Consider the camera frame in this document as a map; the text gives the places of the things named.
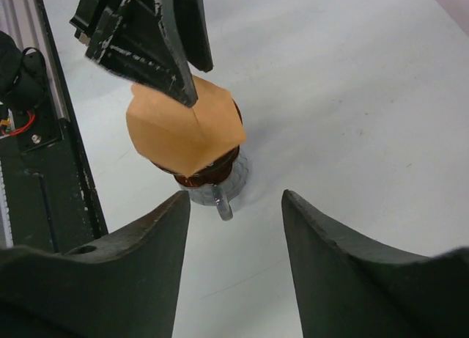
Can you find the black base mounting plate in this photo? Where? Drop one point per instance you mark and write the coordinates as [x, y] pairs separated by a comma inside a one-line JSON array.
[[48, 196]]

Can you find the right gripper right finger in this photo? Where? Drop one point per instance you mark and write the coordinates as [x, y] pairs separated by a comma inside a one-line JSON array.
[[349, 285]]

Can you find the brown paper coffee filter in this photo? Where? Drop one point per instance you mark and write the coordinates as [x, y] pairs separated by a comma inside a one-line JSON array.
[[180, 139]]

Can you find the amber glass coffee dripper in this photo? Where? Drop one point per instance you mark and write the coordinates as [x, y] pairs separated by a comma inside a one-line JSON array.
[[215, 172]]

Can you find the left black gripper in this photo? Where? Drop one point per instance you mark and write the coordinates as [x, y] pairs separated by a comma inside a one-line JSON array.
[[148, 42]]

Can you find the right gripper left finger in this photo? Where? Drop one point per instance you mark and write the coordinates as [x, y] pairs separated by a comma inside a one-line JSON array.
[[125, 284]]

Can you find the clear glass pitcher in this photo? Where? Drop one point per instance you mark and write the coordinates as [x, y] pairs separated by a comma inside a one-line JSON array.
[[220, 195]]

